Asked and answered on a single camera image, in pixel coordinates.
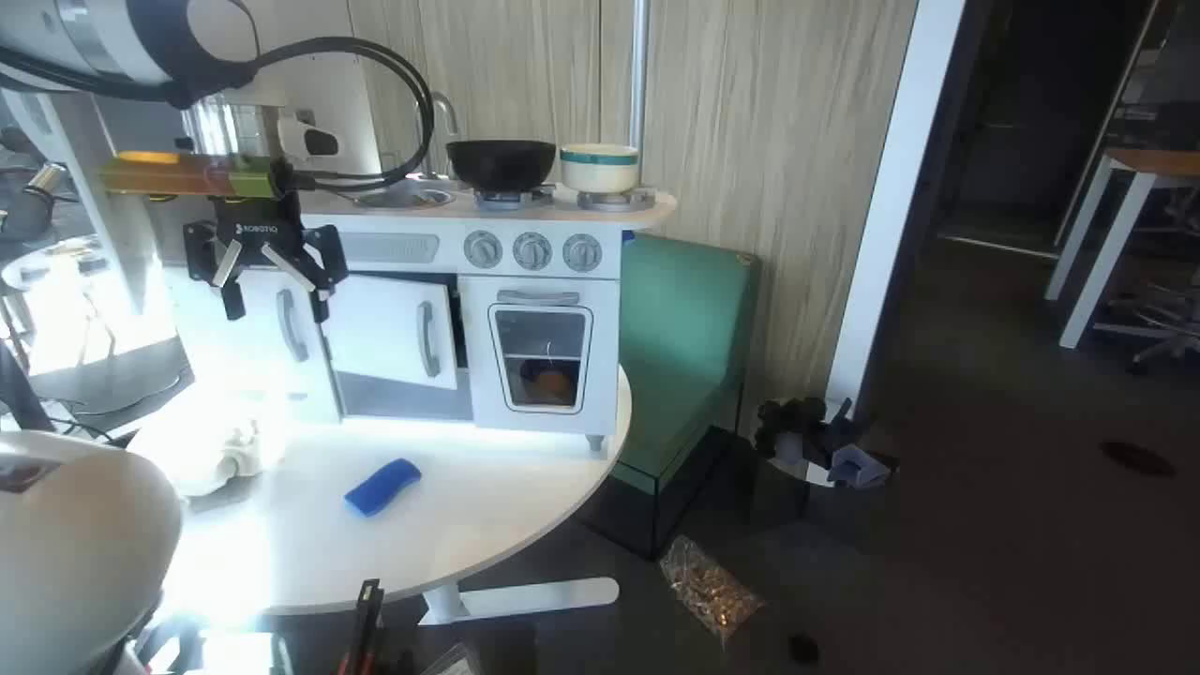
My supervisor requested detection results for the white toy play kitchen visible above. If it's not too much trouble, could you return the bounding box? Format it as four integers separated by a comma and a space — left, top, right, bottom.
41, 53, 687, 456

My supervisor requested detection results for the red and black tool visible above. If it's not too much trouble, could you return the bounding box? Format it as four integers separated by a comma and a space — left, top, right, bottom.
346, 575, 388, 675

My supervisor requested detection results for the small white cabinet door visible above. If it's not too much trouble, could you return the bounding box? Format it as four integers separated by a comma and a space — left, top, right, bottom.
311, 271, 466, 393

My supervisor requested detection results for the crumpled white wrapper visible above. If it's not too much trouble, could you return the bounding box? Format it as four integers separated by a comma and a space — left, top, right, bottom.
184, 415, 278, 498

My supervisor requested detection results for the silver toy faucet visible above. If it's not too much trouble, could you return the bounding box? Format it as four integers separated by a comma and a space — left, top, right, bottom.
416, 86, 466, 181

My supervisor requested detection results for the green upholstered bench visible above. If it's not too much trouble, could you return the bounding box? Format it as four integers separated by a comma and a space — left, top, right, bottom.
608, 231, 763, 498

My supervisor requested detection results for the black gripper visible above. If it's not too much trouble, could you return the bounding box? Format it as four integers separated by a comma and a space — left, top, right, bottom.
178, 188, 349, 325

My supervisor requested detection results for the white lower fridge door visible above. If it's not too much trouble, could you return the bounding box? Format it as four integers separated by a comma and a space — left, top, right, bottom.
166, 263, 346, 428

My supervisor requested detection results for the silver toy sink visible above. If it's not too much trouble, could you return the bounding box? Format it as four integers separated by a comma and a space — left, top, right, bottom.
353, 175, 466, 213

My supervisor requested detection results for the blue sponge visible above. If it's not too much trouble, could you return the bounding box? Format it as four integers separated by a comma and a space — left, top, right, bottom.
342, 455, 427, 521

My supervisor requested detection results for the black framed glass case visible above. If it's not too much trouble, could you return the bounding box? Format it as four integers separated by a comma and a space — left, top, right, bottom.
578, 422, 758, 561

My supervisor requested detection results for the grey stove knob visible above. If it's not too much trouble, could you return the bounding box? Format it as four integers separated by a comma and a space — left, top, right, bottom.
462, 228, 504, 272
558, 231, 603, 278
508, 228, 553, 272

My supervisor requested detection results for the black bin with clutter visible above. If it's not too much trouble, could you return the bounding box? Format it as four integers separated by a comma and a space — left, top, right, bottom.
744, 393, 901, 527

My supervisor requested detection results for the white pillar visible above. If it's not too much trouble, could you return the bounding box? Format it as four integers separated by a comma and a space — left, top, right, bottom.
821, 0, 971, 415

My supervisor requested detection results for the white toy oven door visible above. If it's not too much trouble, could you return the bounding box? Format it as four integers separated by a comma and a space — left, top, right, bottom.
468, 278, 623, 435

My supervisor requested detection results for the wooden desk with white legs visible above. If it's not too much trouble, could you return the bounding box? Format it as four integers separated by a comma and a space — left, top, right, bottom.
1043, 142, 1200, 355

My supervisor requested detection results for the round white table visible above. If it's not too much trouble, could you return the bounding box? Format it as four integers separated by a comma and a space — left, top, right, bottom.
123, 367, 636, 631

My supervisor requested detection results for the clear plastic bag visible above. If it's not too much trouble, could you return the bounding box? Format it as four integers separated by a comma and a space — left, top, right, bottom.
654, 532, 768, 646

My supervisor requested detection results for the grey office chair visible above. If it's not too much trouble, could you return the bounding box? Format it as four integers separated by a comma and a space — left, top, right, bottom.
1087, 278, 1200, 373

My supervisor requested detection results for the black bowl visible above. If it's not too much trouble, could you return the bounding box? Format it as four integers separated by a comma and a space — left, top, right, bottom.
443, 135, 558, 200

